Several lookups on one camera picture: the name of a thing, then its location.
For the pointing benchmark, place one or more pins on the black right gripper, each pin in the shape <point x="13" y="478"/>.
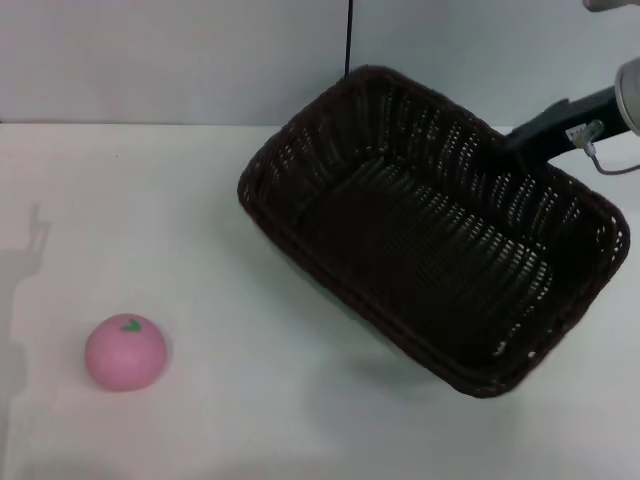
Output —
<point x="585" y="117"/>

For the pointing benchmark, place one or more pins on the dark brown wicker basket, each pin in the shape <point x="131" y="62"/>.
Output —
<point x="425" y="240"/>

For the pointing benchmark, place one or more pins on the pink peach toy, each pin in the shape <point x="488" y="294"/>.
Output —
<point x="125" y="355"/>

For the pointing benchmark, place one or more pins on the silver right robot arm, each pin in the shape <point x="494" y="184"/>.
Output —
<point x="629" y="95"/>

